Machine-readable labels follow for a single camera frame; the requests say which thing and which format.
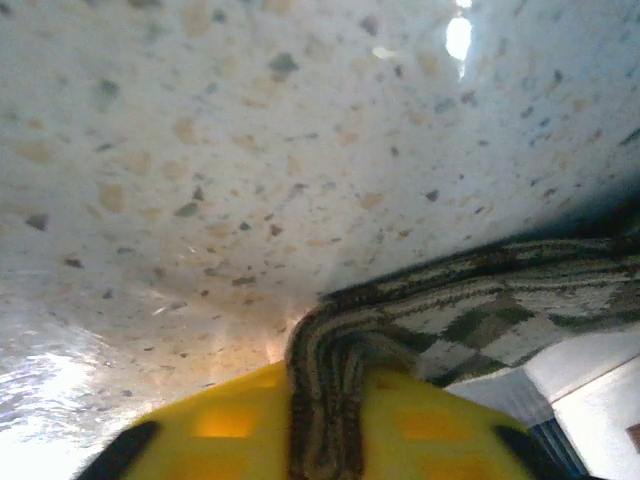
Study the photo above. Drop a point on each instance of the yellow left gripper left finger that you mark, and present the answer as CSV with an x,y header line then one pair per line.
x,y
225,440

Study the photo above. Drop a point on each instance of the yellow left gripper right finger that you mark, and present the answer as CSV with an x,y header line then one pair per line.
x,y
425,440

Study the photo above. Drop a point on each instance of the brown beige argyle sock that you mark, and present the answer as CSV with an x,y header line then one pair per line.
x,y
475,310

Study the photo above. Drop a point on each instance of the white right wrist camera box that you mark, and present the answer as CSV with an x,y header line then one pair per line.
x,y
600,425

